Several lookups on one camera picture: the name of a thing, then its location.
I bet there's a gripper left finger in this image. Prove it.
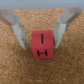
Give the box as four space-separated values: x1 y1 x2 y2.
0 8 28 51

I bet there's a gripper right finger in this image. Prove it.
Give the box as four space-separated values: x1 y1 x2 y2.
53 7 84 50

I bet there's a pink block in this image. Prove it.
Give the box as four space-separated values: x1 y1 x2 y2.
30 29 55 60

